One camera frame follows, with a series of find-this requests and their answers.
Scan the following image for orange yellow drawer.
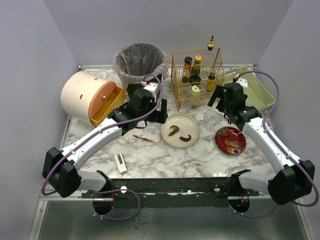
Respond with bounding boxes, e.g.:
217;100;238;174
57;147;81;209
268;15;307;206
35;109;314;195
89;86;126;126

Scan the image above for amber spice jar grey lid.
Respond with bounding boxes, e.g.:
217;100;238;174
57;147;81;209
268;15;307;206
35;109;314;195
181;56;193;84

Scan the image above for dark red sausage piece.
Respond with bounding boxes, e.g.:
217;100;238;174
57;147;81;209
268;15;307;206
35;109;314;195
179;134;192;142

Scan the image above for red pen tube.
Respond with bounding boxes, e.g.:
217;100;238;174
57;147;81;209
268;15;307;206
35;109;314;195
132;134;159;144

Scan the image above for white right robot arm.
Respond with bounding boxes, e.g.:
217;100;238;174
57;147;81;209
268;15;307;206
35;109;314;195
207;80;319;206

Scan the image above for clear oil bottle gold cap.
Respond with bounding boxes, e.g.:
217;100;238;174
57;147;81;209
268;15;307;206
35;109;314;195
197;35;215;83

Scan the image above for gold wire rack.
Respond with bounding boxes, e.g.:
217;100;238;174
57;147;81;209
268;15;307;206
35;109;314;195
171;48;225;110

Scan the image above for pink plastic bin liner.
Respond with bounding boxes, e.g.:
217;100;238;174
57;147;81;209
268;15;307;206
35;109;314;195
112;42;170;87

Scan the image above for red floral small plate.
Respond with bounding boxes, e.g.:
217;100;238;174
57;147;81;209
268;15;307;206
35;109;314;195
214;126;247;156

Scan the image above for black lid glass jar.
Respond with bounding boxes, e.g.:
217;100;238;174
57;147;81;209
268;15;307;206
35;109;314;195
189;74;202;86

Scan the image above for clear drinking glass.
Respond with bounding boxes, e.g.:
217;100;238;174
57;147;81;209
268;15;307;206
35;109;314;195
203;110;221;130
147;122;158;133

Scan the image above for pale green perforated basket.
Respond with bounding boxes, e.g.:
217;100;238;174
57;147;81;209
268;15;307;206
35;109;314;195
224;66;276;111

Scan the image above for cream cylindrical drawer box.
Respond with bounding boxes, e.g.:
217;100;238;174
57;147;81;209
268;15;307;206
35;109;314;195
60;71;117;124

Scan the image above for small yellow label bottle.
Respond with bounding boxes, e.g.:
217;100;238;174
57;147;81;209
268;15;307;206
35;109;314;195
205;67;216;92

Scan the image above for green sauce bottle yellow cap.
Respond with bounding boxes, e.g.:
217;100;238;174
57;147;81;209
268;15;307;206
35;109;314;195
190;55;202;76

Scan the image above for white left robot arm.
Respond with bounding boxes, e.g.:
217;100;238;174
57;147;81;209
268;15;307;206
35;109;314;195
41;81;168;198

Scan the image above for white rectangular device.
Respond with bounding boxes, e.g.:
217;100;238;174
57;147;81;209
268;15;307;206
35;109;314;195
114;153;128;174

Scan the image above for cream round plate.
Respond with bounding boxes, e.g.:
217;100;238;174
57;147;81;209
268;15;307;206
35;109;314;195
160;113;200;148

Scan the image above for black mounting rail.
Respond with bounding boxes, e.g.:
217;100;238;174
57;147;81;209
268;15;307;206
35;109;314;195
81;173;258;209

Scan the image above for cream cylindrical shaker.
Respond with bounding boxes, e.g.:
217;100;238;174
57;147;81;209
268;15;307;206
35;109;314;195
190;85;201;97

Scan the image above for brown shrimp piece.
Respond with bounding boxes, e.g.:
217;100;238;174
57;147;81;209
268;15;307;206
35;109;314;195
168;125;180;137

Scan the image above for meat scraps on red plate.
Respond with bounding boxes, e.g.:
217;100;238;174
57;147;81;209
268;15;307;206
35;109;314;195
220;132;241;149

